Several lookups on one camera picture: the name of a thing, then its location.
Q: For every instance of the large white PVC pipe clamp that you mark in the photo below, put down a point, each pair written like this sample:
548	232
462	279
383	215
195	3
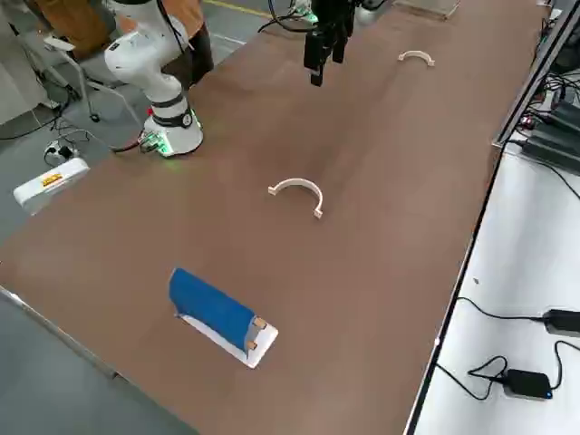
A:
312	186

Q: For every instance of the white box with yellow label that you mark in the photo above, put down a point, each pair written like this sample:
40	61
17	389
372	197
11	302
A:
50	183

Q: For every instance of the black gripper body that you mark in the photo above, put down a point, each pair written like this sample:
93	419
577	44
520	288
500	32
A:
334	13

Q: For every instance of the black power adapter blue light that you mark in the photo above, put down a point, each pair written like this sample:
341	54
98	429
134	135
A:
528	384

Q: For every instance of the large black power brick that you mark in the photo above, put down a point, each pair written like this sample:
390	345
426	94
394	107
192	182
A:
555	147

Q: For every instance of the black table frame rail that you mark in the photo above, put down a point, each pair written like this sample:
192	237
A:
512	136

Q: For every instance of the grey office chair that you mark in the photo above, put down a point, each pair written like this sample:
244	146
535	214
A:
90	72

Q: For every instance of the white floor power strip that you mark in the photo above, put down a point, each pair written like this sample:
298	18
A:
59	150

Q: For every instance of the blue curved fabric holder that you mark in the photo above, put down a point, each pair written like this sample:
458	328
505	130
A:
208	303

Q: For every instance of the small white PVC pipe clamp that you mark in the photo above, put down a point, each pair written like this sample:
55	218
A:
416	53

